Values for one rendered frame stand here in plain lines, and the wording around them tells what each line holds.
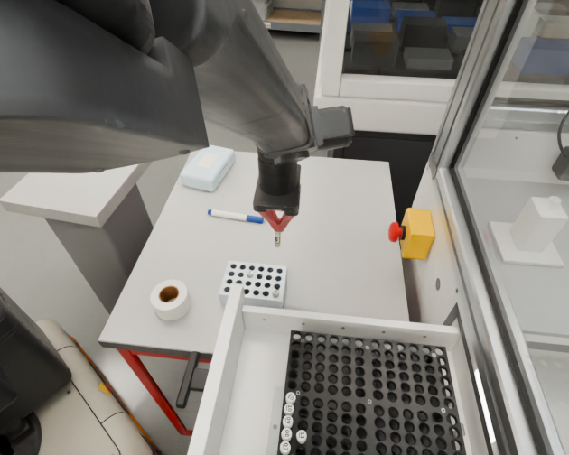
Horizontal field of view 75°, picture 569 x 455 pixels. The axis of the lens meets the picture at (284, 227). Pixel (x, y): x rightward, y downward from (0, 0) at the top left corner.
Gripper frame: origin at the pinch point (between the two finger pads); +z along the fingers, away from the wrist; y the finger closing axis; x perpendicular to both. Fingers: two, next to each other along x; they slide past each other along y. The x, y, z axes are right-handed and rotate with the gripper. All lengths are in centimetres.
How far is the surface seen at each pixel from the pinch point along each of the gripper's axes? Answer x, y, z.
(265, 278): 2.9, 0.1, 15.7
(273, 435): -1.8, -29.3, 10.3
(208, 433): 5.3, -31.7, 2.5
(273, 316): -0.3, -13.8, 6.1
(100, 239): 54, 22, 33
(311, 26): 2, 347, 78
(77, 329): 88, 25, 94
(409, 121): -32, 54, 10
